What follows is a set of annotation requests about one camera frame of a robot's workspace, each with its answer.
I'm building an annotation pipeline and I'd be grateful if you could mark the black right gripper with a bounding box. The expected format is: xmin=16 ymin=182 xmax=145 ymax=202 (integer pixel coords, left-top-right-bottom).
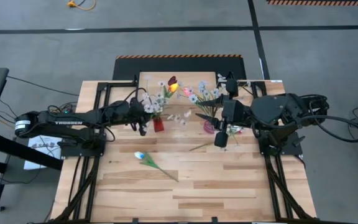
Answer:
xmin=195 ymin=78 xmax=251 ymax=148

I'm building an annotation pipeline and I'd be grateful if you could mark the white blossom artificial spray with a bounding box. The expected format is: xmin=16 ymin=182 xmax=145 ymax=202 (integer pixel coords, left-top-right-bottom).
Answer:
xmin=177 ymin=73 xmax=253 ymax=124
xmin=141 ymin=79 xmax=194 ymax=127

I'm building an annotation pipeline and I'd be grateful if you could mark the purple ribbed glass vase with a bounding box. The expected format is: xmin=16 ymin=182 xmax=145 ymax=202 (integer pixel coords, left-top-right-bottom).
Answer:
xmin=203 ymin=120 xmax=216 ymax=135

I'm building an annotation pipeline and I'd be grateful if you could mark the white and blue artificial tulip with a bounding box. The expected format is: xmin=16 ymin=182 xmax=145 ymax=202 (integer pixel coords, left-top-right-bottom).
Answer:
xmin=134 ymin=151 xmax=180 ymax=184

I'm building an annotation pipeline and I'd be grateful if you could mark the orange yellow artificial tulip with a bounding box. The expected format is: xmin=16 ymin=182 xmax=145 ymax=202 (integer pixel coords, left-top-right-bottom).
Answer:
xmin=163 ymin=83 xmax=180 ymax=106

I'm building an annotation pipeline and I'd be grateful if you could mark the wooden shelf with black legs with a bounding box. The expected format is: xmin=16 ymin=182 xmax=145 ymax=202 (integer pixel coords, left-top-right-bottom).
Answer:
xmin=134 ymin=71 xmax=222 ymax=118

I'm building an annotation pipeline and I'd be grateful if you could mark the red glass vase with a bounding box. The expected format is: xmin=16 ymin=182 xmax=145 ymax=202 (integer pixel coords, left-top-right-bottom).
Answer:
xmin=153 ymin=116 xmax=165 ymax=133

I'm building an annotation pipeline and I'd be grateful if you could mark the black hazard-striped floor mat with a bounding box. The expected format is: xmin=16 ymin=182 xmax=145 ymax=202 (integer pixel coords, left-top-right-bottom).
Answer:
xmin=112 ymin=54 xmax=247 ymax=81

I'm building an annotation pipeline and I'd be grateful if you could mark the white printed paper sheet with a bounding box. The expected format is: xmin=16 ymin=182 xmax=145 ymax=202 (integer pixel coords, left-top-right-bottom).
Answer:
xmin=23 ymin=135 xmax=63 ymax=171

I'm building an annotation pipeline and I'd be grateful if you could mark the orange black hazard floor strip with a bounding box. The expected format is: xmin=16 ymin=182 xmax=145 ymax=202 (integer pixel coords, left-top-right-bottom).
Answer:
xmin=266 ymin=0 xmax=358 ymax=6

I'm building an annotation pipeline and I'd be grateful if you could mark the black aluminium table frame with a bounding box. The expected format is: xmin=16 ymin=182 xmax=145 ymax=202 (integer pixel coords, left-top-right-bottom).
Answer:
xmin=54 ymin=72 xmax=318 ymax=224

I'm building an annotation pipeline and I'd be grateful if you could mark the yellow floor cable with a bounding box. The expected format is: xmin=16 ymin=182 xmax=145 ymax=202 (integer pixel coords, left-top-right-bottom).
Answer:
xmin=67 ymin=0 xmax=96 ymax=11

